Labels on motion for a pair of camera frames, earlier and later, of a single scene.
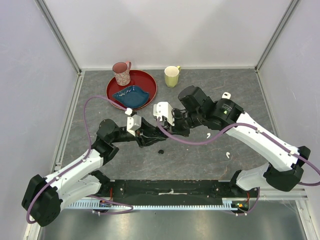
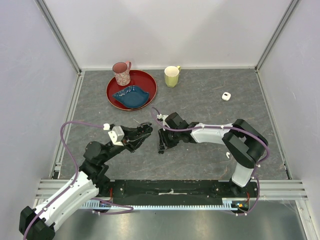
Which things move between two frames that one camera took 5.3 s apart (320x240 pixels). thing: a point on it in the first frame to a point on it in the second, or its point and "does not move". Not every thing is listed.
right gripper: x=177 y=129 to x=164 y=144
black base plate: x=174 y=191 does not move
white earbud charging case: x=226 y=95 does not move
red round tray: x=143 y=81 does not move
